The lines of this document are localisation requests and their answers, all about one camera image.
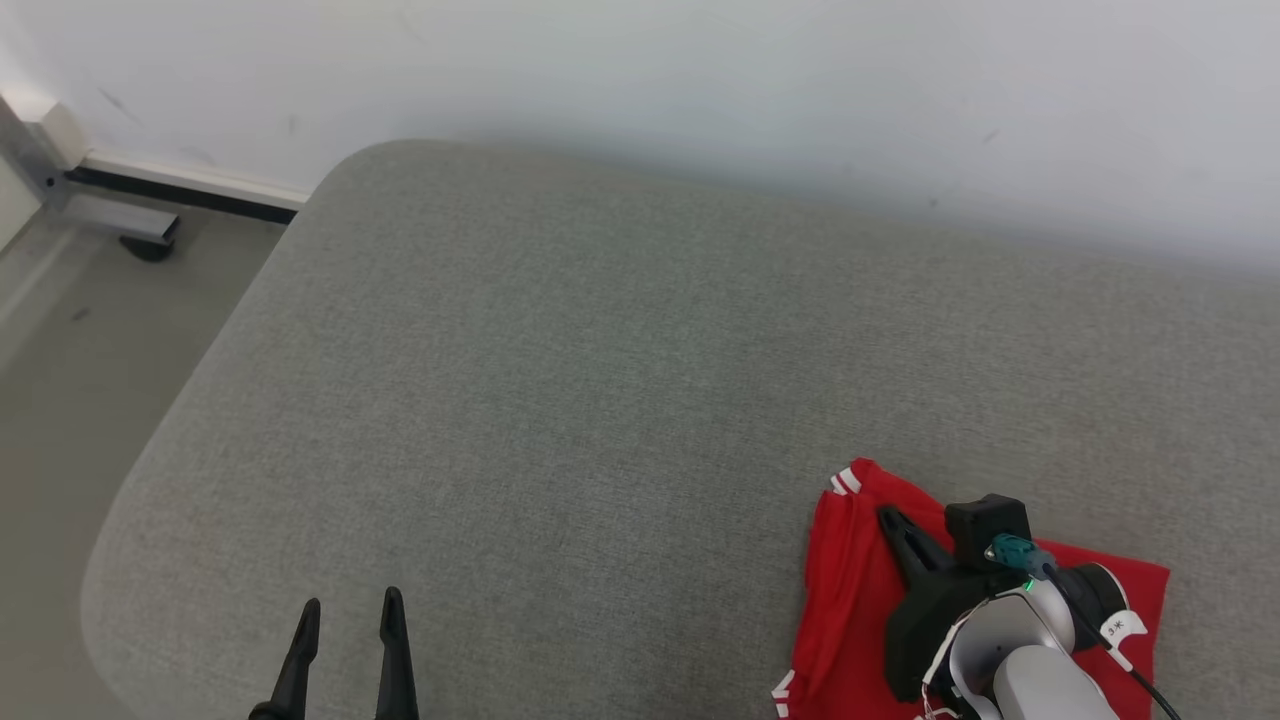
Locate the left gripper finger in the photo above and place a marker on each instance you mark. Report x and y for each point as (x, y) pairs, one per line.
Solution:
(295, 670)
(395, 660)

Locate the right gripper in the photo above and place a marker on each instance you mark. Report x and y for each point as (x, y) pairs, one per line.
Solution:
(930, 630)

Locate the red shorts with number print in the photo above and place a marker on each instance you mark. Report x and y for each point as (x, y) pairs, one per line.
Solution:
(845, 590)

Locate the red jersey with white sleeves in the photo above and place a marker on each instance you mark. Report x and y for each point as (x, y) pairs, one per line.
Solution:
(1145, 600)

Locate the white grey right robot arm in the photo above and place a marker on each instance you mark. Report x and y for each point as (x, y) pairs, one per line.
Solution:
(1030, 690)

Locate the grey fabric sofa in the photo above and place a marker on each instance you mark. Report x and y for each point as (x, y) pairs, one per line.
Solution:
(600, 400)

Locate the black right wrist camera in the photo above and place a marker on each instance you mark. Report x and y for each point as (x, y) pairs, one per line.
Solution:
(985, 525)

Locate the grey metal frame leg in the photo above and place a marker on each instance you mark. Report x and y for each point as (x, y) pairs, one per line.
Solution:
(40, 165)

